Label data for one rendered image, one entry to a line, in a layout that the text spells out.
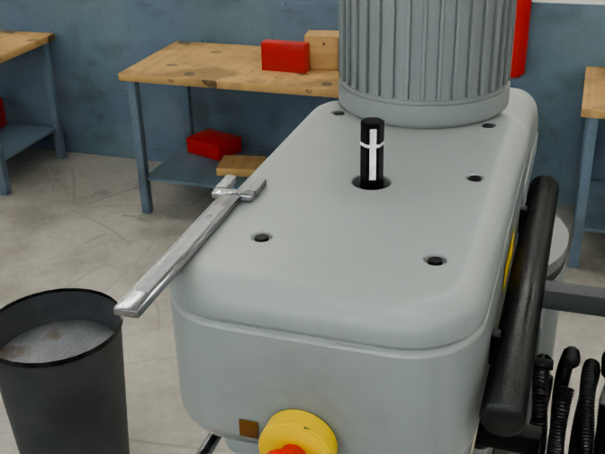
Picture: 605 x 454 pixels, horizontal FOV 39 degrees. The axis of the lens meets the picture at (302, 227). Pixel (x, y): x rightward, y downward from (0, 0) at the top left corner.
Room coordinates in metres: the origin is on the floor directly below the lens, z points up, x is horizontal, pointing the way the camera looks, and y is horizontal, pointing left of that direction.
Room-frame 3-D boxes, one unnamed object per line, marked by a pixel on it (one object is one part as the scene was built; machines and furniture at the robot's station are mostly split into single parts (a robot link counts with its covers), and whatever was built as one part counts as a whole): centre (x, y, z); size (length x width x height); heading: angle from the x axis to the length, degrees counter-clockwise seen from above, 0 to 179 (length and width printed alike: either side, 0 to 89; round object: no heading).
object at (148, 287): (0.62, 0.09, 1.89); 0.24 x 0.04 x 0.01; 162
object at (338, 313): (0.75, -0.07, 1.81); 0.47 x 0.26 x 0.16; 161
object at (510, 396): (0.72, -0.22, 1.79); 0.45 x 0.04 x 0.04; 161
